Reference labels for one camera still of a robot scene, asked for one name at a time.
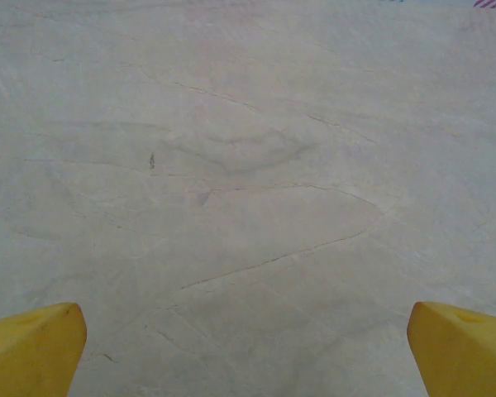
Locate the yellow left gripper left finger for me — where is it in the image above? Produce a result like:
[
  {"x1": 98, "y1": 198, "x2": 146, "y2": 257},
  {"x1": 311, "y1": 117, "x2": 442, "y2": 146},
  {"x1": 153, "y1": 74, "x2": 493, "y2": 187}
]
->
[{"x1": 0, "y1": 302, "x2": 88, "y2": 397}]

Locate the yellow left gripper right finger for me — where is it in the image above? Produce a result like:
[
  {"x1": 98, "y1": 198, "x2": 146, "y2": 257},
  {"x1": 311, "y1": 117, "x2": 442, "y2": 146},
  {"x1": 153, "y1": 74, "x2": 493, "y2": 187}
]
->
[{"x1": 408, "y1": 300, "x2": 496, "y2": 397}]

